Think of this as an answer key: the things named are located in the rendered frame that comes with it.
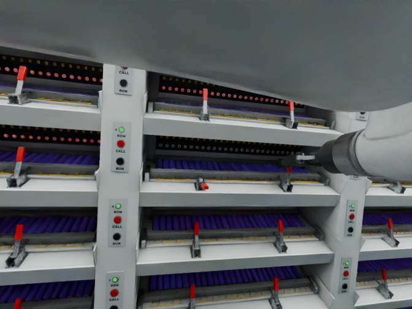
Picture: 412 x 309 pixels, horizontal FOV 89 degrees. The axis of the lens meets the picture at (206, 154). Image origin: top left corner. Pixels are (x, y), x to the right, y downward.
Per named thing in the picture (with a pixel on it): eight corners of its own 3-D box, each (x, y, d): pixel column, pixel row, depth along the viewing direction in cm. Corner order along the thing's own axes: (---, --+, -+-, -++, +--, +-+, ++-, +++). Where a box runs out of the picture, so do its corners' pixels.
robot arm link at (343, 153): (396, 177, 38) (365, 178, 44) (392, 129, 39) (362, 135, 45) (355, 176, 36) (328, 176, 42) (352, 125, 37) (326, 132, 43)
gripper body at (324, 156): (330, 173, 42) (300, 173, 51) (365, 173, 44) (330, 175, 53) (328, 136, 43) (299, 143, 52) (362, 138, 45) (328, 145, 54)
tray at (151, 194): (335, 206, 67) (347, 180, 64) (138, 206, 54) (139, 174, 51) (299, 176, 85) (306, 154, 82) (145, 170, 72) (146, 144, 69)
